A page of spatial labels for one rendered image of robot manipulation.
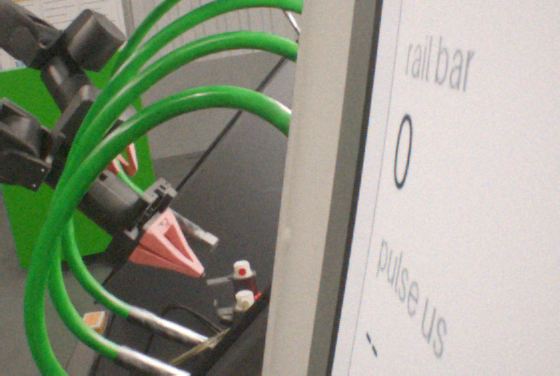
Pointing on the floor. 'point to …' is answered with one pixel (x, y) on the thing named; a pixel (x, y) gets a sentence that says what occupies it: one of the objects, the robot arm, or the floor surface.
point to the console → (310, 161)
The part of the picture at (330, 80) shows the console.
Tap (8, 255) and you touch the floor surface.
